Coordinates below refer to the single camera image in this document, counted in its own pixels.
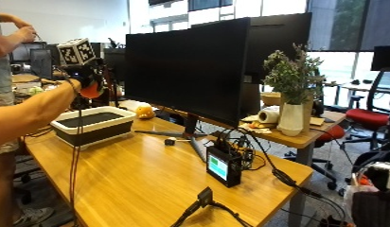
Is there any orange round fruit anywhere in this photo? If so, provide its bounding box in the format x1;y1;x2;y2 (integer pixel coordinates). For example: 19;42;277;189
80;80;106;100

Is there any white cube with black markers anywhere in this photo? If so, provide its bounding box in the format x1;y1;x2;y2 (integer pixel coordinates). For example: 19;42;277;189
56;37;98;67

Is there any white and black basin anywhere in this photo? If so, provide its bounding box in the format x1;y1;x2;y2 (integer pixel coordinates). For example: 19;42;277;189
50;106;139;148

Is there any dark background screen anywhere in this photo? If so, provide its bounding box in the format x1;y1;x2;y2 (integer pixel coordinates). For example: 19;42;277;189
30;47;56;80

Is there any yellow soft toy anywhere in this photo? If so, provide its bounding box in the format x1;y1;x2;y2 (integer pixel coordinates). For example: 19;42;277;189
135;103;158;120

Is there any large black monitor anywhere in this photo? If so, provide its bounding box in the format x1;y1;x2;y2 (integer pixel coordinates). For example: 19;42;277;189
126;17;252;129

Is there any the person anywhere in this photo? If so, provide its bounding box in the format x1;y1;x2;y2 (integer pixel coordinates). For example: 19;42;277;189
0;0;58;227

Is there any grey monitor stand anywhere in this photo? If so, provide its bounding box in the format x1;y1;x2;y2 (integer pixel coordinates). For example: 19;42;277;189
134;113;215;164

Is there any small black box with screen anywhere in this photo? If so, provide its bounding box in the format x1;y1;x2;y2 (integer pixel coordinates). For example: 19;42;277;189
205;145;243;188

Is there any wooden bowl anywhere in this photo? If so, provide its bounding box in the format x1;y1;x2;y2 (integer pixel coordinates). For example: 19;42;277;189
261;92;284;107

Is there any white paper towel roll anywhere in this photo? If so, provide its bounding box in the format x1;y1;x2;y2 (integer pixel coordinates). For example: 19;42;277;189
257;106;283;125

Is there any black monitor seen from behind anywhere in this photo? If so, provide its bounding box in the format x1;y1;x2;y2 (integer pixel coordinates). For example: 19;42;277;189
191;12;313;116

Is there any grey sneaker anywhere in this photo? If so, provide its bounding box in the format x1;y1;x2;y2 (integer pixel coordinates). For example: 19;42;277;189
12;206;58;227

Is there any green leafy plant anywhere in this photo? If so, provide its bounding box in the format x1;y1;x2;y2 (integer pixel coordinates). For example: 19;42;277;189
263;43;328;106

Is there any white ribbed vase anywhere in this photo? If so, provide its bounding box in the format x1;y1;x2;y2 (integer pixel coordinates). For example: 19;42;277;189
276;102;307;137

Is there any brown paper bag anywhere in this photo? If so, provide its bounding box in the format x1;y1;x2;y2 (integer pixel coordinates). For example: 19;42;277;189
303;98;316;133

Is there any red office chair black back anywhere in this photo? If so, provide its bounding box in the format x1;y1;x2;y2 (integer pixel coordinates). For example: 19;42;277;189
340;67;390;151

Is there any black background monitor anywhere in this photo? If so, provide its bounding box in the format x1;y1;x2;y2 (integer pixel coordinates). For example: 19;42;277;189
371;45;390;72

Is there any black bag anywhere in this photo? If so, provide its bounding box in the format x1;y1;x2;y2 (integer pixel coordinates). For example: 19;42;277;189
351;188;390;227

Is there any red and black glove cable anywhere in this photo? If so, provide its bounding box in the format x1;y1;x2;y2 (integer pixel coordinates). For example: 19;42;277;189
67;75;86;227

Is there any small black camera mount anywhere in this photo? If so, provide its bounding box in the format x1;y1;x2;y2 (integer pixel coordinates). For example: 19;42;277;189
196;186;216;208

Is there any black camera mount cable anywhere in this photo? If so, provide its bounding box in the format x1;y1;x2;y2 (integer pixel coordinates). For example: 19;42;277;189
170;200;253;227

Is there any thick black cable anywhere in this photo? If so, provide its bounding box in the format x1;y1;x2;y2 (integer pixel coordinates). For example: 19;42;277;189
212;127;349;227

